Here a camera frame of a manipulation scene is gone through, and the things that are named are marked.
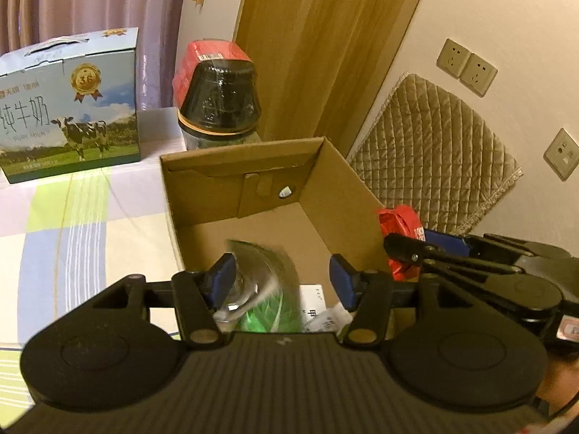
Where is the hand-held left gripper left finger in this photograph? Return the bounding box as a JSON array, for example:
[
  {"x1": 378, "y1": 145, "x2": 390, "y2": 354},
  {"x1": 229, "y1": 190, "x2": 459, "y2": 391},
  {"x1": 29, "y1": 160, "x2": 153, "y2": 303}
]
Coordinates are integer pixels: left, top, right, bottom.
[{"x1": 93, "y1": 253, "x2": 238, "y2": 349}]

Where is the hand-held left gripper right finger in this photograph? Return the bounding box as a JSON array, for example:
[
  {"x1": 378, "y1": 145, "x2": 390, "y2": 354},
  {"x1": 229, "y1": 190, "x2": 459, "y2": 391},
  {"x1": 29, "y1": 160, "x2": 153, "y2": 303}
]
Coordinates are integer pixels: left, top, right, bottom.
[{"x1": 329, "y1": 253, "x2": 489, "y2": 349}]

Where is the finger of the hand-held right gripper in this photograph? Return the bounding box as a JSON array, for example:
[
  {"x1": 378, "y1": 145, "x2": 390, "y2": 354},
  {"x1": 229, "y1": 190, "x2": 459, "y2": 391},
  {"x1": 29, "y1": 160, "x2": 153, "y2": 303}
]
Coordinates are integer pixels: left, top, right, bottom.
[
  {"x1": 384, "y1": 233, "x2": 521, "y2": 281},
  {"x1": 423, "y1": 228, "x2": 534, "y2": 260}
]

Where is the small red packet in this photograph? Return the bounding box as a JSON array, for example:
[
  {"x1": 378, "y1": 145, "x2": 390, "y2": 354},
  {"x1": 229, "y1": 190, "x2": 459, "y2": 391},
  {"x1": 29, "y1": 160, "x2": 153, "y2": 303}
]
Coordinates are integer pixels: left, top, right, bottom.
[{"x1": 377, "y1": 205, "x2": 426, "y2": 281}]

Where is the white barcode medicine box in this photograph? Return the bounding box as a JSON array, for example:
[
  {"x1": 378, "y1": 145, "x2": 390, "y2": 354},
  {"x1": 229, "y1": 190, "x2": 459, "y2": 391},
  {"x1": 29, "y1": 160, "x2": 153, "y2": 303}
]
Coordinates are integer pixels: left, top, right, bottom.
[{"x1": 299, "y1": 284, "x2": 347, "y2": 326}]

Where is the green leaf foil pouch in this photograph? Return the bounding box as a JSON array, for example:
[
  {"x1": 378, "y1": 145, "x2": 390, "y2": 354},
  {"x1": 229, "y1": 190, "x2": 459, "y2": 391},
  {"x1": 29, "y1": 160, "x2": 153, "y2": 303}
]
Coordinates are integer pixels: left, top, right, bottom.
[{"x1": 212, "y1": 239, "x2": 305, "y2": 334}]

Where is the brown cardboard box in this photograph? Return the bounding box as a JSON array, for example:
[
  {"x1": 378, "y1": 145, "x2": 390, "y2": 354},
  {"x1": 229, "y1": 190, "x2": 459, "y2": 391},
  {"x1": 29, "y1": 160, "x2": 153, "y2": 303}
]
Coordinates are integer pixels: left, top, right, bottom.
[{"x1": 159, "y1": 136, "x2": 423, "y2": 340}]

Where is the quilted chair cover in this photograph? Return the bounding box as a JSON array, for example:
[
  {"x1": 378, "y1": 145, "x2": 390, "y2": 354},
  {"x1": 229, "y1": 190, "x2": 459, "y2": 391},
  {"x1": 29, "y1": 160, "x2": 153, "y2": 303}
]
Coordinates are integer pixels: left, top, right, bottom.
[{"x1": 346, "y1": 72, "x2": 524, "y2": 236}]

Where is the wrapped black bowl red pack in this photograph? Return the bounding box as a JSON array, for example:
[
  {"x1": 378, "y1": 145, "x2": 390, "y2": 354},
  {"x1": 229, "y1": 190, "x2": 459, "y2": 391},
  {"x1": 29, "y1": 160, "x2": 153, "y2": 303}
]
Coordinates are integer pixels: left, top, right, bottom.
[{"x1": 173, "y1": 40, "x2": 263, "y2": 151}]

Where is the blue cow milk carton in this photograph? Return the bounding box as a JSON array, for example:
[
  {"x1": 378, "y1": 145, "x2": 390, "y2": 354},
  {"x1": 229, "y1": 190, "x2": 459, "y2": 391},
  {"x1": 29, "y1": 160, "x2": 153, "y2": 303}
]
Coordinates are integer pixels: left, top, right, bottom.
[{"x1": 0, "y1": 27, "x2": 142, "y2": 184}]

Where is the wooden door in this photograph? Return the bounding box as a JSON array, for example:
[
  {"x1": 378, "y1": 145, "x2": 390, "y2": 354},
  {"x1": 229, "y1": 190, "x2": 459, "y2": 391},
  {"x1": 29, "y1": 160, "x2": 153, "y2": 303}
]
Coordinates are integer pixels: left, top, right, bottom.
[{"x1": 233, "y1": 0, "x2": 435, "y2": 159}]

